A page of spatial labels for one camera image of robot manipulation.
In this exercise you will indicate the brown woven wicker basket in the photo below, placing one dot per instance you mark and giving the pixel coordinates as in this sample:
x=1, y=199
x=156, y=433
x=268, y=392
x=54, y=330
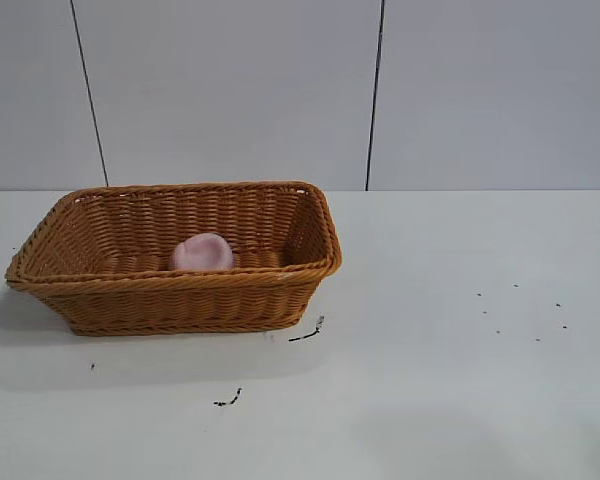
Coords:
x=180, y=300

